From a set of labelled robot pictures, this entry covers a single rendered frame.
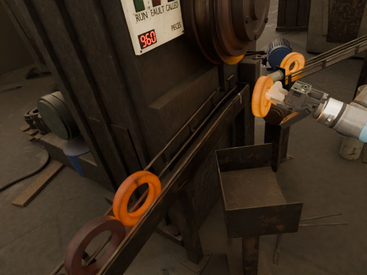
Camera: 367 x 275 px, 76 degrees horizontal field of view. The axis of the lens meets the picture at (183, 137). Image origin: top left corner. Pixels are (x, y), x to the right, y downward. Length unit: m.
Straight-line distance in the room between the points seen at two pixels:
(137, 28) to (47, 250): 1.44
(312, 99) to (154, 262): 1.12
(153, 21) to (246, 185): 0.65
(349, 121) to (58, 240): 1.68
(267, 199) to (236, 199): 0.10
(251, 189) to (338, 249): 0.76
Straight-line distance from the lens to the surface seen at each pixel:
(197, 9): 0.94
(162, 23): 0.91
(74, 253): 0.71
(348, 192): 1.79
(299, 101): 0.88
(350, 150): 1.97
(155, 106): 0.88
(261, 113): 0.91
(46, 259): 1.78
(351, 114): 0.89
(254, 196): 0.86
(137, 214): 0.84
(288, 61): 1.53
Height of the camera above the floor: 1.26
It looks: 35 degrees down
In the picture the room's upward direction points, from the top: 11 degrees counter-clockwise
